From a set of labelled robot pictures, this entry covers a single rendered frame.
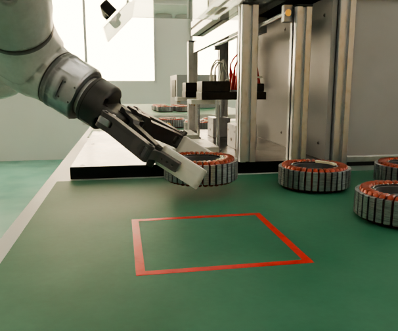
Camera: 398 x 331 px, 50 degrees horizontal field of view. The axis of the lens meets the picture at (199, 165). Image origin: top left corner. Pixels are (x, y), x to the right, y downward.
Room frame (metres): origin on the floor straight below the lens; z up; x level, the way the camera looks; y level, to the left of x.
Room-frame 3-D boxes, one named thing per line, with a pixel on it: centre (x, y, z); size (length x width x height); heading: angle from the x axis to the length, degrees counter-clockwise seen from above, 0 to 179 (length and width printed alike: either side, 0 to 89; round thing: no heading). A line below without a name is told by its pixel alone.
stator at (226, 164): (0.64, 0.00, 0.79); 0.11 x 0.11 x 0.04
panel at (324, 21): (1.13, -0.19, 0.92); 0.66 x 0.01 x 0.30; 10
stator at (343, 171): (0.67, -0.18, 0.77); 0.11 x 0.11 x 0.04
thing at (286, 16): (1.12, -0.11, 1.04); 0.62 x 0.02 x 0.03; 10
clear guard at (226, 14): (0.90, 0.02, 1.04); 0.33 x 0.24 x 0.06; 100
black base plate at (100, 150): (1.09, 0.05, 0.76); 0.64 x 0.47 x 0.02; 10
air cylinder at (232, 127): (1.00, -0.10, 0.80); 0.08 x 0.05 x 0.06; 10
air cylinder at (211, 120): (1.23, -0.06, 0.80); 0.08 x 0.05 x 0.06; 10
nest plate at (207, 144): (0.97, 0.04, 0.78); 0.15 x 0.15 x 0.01; 10
